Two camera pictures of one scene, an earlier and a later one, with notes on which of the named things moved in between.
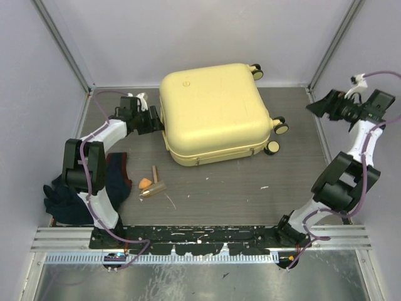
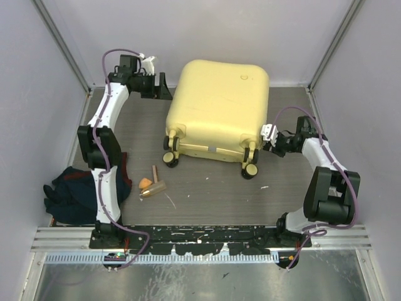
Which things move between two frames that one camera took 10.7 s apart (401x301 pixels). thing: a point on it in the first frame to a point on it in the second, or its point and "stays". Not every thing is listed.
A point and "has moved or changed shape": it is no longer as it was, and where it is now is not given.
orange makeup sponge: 144,183 stays
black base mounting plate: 194,239 stays
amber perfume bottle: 156,189 stays
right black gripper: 329,105 to 268,147
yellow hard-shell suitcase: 215,114 has moved or changed shape
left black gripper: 154,123 to 164,92
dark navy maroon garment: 64,205 stays
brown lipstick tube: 155,174 stays
